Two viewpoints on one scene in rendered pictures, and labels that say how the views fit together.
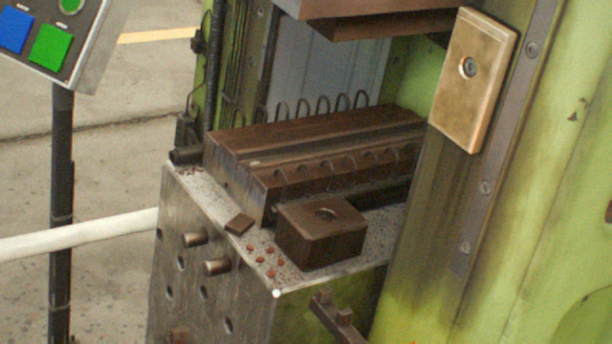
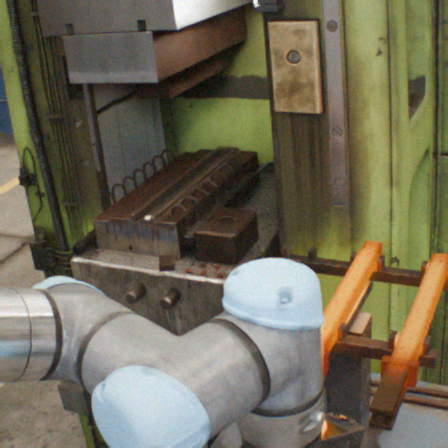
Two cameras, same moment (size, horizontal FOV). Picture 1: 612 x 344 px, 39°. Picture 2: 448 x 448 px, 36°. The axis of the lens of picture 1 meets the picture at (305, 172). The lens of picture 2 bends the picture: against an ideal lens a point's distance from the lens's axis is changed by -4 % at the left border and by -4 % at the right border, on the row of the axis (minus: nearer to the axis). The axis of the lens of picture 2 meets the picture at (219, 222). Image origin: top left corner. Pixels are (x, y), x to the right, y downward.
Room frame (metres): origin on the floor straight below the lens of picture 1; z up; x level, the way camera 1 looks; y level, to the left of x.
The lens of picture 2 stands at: (-0.05, 0.47, 1.55)
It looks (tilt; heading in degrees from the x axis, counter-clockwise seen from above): 24 degrees down; 337
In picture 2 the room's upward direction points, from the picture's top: 6 degrees counter-clockwise
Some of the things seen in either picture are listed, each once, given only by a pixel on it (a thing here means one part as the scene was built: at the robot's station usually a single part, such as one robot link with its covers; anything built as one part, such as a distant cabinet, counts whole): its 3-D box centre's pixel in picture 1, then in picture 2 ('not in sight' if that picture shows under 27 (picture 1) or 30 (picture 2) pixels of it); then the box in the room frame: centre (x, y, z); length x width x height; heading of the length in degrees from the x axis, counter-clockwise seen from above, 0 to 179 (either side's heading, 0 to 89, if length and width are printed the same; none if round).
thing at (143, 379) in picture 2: not in sight; (164, 387); (0.35, 0.35, 1.23); 0.11 x 0.11 x 0.08; 18
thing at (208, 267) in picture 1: (216, 266); (170, 299); (1.06, 0.11, 0.87); 0.04 x 0.03 x 0.03; 129
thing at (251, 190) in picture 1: (336, 154); (182, 194); (1.33, -0.05, 0.96); 0.42 x 0.20 x 0.09; 129
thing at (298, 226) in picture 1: (321, 232); (228, 235); (1.10, -0.04, 0.95); 0.12 x 0.08 x 0.06; 129
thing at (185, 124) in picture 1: (187, 135); (44, 255); (1.56, 0.26, 0.80); 0.06 x 0.03 x 0.14; 39
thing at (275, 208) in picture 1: (357, 193); (222, 206); (1.22, -0.09, 0.95); 0.34 x 0.03 x 0.03; 129
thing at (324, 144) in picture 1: (347, 143); (190, 180); (1.31, -0.06, 0.99); 0.42 x 0.05 x 0.01; 129
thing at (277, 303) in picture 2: not in sight; (272, 336); (0.36, 0.25, 1.23); 0.09 x 0.08 x 0.11; 108
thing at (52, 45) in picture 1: (53, 48); not in sight; (1.42, 0.50, 1.01); 0.07 x 0.05 x 0.07; 64
